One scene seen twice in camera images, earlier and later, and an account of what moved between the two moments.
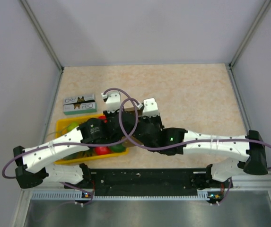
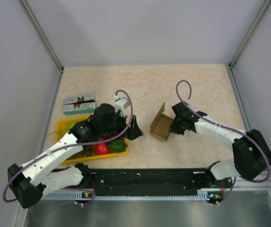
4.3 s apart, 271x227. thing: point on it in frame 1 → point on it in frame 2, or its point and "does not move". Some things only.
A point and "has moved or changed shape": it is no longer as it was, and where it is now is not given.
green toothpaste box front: (80, 108) does not move
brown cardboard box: (134, 139) has moved or changed shape
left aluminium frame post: (32, 18) does not move
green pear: (72, 125) does not move
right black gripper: (146, 118) → (173, 128)
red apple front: (101, 150) does not move
